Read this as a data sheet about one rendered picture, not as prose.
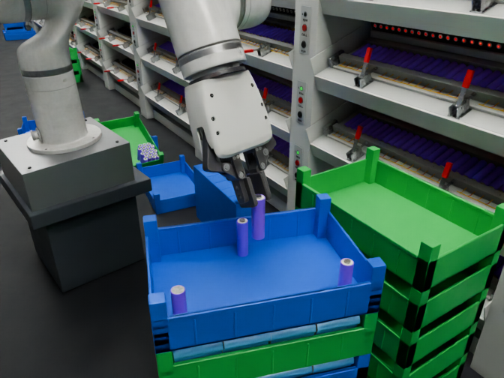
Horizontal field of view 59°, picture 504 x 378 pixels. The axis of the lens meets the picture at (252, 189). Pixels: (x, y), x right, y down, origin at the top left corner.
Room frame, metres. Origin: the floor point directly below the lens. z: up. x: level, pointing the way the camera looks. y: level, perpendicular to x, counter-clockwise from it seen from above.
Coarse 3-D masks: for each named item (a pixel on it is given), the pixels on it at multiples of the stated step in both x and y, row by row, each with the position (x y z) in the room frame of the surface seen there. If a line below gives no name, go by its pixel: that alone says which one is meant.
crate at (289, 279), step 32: (192, 224) 0.59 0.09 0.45; (224, 224) 0.61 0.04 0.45; (288, 224) 0.63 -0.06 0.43; (320, 224) 0.63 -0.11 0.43; (160, 256) 0.57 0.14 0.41; (192, 256) 0.58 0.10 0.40; (224, 256) 0.58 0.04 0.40; (256, 256) 0.58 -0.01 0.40; (288, 256) 0.58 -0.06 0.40; (320, 256) 0.58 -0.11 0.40; (352, 256) 0.54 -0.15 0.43; (160, 288) 0.50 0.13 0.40; (192, 288) 0.50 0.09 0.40; (224, 288) 0.50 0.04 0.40; (256, 288) 0.50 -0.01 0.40; (288, 288) 0.50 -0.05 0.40; (320, 288) 0.50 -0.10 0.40; (352, 288) 0.45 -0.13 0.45; (160, 320) 0.39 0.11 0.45; (192, 320) 0.40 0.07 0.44; (224, 320) 0.41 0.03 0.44; (256, 320) 0.42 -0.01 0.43; (288, 320) 0.43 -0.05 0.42; (320, 320) 0.44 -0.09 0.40; (160, 352) 0.39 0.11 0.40
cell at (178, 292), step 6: (174, 288) 0.43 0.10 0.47; (180, 288) 0.43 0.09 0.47; (174, 294) 0.42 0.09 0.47; (180, 294) 0.42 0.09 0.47; (174, 300) 0.42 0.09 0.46; (180, 300) 0.42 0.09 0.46; (186, 300) 0.42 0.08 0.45; (174, 306) 0.42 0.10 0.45; (180, 306) 0.42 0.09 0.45; (186, 306) 0.42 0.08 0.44; (174, 312) 0.42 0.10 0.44; (180, 312) 0.41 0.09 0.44; (186, 312) 0.42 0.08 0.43
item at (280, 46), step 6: (240, 36) 1.62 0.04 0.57; (246, 36) 1.59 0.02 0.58; (252, 36) 1.57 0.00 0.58; (258, 36) 1.55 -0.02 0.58; (258, 42) 1.53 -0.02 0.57; (264, 42) 1.50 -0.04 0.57; (270, 42) 1.47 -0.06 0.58; (276, 42) 1.45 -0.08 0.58; (282, 42) 1.44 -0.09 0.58; (276, 48) 1.45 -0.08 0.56; (282, 48) 1.42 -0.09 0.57; (288, 48) 1.39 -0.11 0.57
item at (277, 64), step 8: (272, 16) 1.67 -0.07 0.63; (280, 16) 1.63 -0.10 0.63; (288, 16) 1.59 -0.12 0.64; (248, 48) 1.54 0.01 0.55; (256, 48) 1.52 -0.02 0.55; (248, 56) 1.50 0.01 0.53; (256, 56) 1.46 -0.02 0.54; (264, 56) 1.44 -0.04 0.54; (272, 56) 1.42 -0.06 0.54; (280, 56) 1.40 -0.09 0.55; (288, 56) 1.38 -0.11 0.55; (248, 64) 1.52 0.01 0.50; (256, 64) 1.47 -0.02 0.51; (264, 64) 1.43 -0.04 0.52; (272, 64) 1.38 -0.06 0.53; (280, 64) 1.34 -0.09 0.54; (288, 64) 1.33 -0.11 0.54; (272, 72) 1.40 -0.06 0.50; (280, 72) 1.36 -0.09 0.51; (288, 72) 1.32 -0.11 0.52
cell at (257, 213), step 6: (258, 198) 0.51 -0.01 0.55; (264, 198) 0.51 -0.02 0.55; (258, 204) 0.51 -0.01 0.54; (264, 204) 0.51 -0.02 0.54; (252, 210) 0.51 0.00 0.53; (258, 210) 0.51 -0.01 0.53; (264, 210) 0.51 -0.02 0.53; (252, 216) 0.51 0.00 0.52; (258, 216) 0.51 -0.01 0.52; (264, 216) 0.51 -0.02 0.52; (252, 222) 0.51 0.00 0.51; (258, 222) 0.51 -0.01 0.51; (264, 222) 0.51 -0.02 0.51; (252, 228) 0.51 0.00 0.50; (258, 228) 0.51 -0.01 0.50; (264, 228) 0.51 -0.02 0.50; (252, 234) 0.51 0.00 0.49; (258, 234) 0.51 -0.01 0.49; (264, 234) 0.51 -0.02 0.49
